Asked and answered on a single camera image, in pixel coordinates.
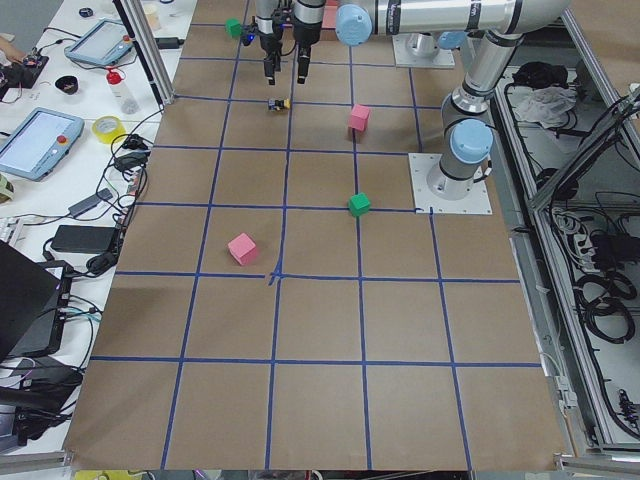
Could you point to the black laptop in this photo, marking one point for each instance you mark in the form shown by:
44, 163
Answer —
33, 296

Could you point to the aluminium frame post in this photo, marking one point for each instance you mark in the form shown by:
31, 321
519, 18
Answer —
132, 15

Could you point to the pink plastic bin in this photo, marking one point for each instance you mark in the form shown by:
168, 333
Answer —
330, 12

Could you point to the red capped squeeze bottle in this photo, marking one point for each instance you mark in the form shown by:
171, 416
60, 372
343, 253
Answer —
121, 92

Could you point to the yellow emergency stop button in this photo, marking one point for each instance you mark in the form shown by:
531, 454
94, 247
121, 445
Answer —
277, 105

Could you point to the black power adapter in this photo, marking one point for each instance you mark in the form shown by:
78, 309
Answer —
169, 43

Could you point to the black power brick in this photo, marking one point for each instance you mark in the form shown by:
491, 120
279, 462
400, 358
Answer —
83, 239

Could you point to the green cube near bin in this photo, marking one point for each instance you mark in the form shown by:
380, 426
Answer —
233, 27

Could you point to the lower teach pendant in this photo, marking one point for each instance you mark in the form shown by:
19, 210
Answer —
39, 143

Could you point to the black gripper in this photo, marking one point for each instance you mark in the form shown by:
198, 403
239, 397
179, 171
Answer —
270, 36
305, 31

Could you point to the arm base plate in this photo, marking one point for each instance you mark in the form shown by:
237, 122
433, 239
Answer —
435, 193
416, 50

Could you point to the green cube near base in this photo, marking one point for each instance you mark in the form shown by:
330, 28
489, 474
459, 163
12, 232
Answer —
359, 204

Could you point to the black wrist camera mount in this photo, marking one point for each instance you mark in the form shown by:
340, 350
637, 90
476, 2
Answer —
249, 35

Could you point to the upper teach pendant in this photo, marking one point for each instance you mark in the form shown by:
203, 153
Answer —
104, 45

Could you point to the pink cube near centre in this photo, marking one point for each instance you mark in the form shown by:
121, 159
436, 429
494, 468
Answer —
359, 117

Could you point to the white paper cup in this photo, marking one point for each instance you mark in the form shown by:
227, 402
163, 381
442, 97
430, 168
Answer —
152, 16

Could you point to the pink cube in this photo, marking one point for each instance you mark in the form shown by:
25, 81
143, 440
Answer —
359, 117
243, 249

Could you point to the teach pendant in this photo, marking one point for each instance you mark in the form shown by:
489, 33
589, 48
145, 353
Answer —
104, 45
39, 143

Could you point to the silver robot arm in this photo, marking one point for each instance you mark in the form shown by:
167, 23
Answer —
356, 21
496, 49

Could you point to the black round bowl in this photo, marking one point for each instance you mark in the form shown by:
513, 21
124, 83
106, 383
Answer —
67, 84

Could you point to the pink cube far side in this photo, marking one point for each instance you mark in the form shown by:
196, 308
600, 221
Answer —
243, 249

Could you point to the yellow tape roll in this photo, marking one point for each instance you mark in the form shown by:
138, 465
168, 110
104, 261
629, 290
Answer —
108, 129

